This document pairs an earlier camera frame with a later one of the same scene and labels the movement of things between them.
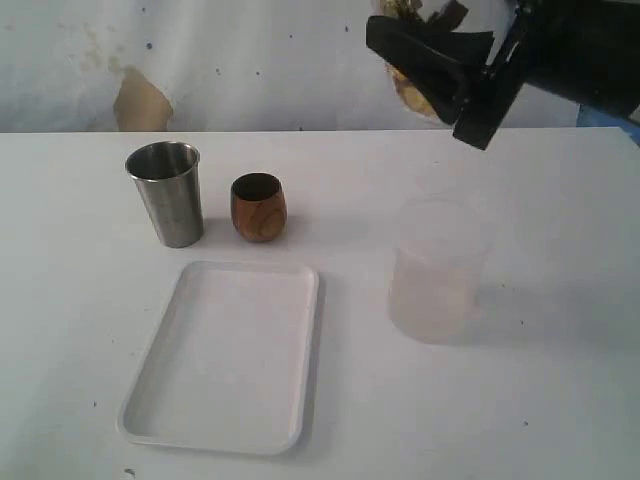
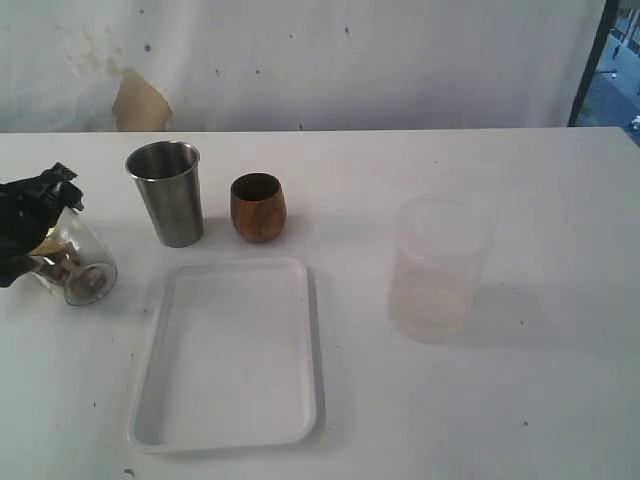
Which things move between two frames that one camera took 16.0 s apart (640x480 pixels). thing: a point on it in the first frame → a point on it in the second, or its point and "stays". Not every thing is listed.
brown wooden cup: (258, 206) stays
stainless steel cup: (167, 173) stays
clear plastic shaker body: (409, 93) → (70, 259)
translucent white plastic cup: (436, 269) stays
